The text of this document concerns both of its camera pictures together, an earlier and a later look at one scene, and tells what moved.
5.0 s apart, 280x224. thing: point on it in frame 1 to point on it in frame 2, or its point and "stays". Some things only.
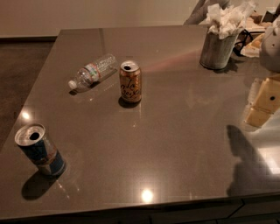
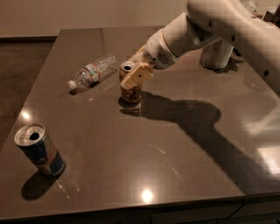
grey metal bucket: (216, 52) stays
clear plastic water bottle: (93, 73) stays
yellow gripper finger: (265, 102) to (141, 73)
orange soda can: (130, 82) stays
